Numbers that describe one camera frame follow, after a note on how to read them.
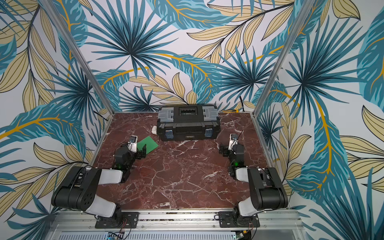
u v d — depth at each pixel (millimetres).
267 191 454
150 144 1003
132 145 781
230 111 1215
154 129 1056
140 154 833
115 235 718
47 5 664
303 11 695
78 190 450
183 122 902
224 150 846
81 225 727
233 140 788
